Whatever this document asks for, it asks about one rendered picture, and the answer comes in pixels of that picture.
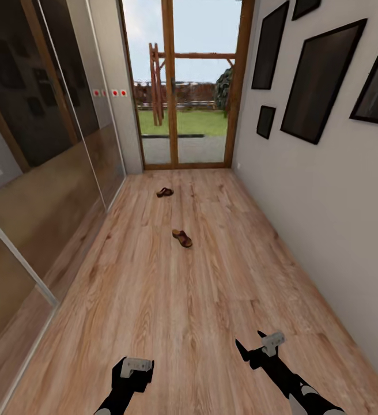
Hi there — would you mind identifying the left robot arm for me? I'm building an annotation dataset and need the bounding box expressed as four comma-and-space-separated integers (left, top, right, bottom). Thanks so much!
93, 357, 154, 415

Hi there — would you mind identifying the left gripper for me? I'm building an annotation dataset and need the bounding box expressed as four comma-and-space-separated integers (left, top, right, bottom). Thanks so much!
111, 357, 154, 404

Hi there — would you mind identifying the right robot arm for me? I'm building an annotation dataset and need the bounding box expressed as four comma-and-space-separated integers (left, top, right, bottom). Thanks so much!
235, 330, 348, 415

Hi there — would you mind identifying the sandal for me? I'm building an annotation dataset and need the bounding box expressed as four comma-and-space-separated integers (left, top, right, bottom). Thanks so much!
172, 229, 192, 247
156, 188, 174, 198

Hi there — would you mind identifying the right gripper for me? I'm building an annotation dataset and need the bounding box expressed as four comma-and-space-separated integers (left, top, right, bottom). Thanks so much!
235, 330, 285, 382

